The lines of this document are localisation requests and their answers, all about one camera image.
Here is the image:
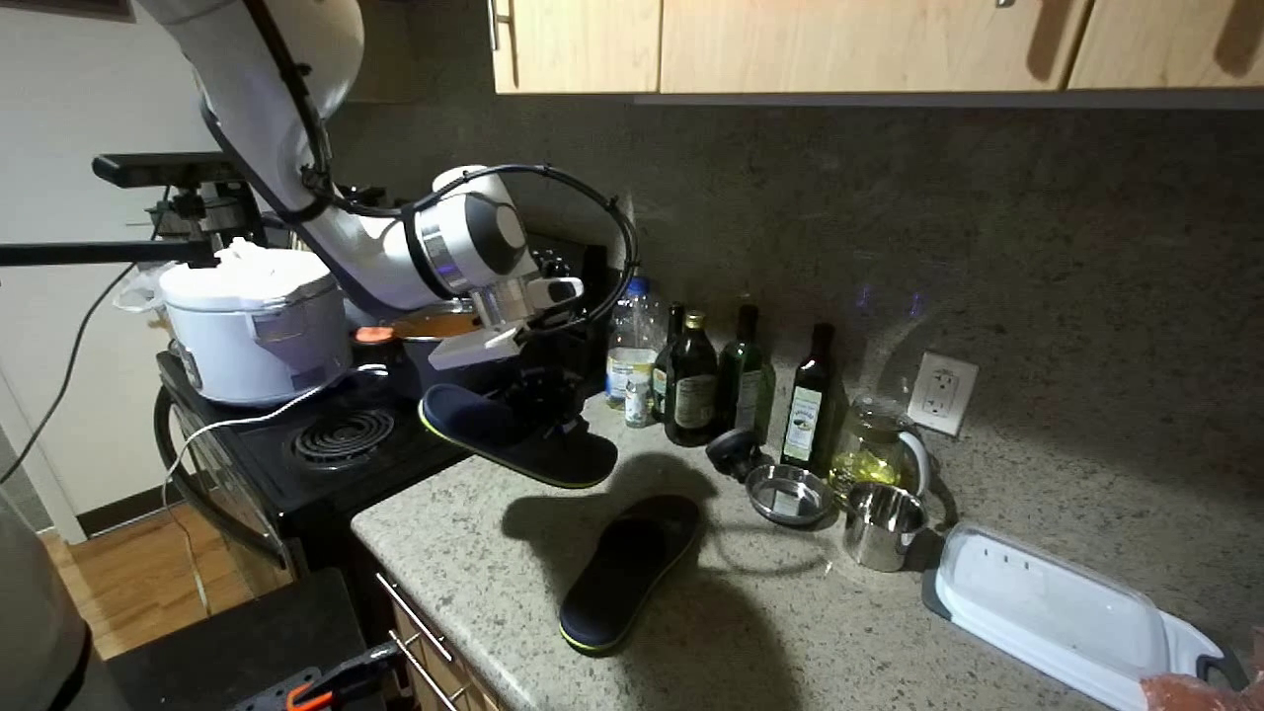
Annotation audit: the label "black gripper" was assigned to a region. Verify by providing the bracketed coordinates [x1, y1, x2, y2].
[505, 328, 604, 439]

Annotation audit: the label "navy slipper green sole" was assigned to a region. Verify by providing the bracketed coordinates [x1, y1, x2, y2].
[417, 382, 615, 491]

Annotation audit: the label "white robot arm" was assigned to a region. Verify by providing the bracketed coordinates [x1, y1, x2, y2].
[137, 0, 588, 370]

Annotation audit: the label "clear plastic water bottle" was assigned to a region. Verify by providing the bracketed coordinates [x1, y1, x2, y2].
[604, 271, 669, 399]

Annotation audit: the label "small spice jar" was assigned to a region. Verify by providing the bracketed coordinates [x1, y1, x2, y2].
[621, 370, 653, 425]

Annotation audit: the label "dark olive oil bottle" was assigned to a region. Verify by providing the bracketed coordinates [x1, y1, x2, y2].
[669, 312, 720, 448]

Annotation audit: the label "green glass bottle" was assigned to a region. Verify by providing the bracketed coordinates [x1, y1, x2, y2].
[720, 303, 773, 436]

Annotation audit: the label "black measuring scoop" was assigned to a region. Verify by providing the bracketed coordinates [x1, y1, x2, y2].
[706, 425, 767, 482]

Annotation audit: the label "navy slipper lower one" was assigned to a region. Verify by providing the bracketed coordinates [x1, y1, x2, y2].
[558, 494, 703, 657]

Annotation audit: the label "dark wine bottle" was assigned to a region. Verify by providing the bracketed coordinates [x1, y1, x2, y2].
[782, 324, 833, 466]

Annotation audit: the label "small steel bowl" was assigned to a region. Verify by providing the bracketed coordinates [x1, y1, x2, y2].
[745, 466, 833, 529]

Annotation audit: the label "wooden upper cabinets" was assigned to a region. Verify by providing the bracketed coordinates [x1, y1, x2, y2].
[476, 0, 1264, 94]

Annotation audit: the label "black stove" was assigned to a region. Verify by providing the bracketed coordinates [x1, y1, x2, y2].
[150, 227, 615, 573]

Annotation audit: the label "white rice cooker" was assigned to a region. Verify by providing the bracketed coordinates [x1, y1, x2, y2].
[120, 237, 351, 408]

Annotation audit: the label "glass oil pitcher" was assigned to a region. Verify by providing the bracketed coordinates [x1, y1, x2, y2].
[831, 399, 927, 494]

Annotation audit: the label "lower wooden cabinet drawers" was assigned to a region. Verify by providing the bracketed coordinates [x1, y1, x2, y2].
[376, 573, 505, 711]

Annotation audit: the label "steel cup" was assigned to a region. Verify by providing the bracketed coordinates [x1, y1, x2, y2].
[840, 482, 954, 573]

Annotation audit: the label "white plastic tray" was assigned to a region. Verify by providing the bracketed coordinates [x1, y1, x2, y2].
[932, 523, 1223, 711]

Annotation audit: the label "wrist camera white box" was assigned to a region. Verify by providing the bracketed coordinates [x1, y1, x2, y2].
[426, 328, 520, 370]

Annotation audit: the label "white power cable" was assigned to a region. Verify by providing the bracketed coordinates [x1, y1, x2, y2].
[157, 361, 395, 529]

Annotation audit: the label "white wall outlet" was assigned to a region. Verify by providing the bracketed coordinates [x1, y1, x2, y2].
[910, 350, 981, 439]

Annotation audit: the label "black camera on stand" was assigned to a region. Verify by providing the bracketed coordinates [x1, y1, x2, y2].
[92, 149, 266, 244]

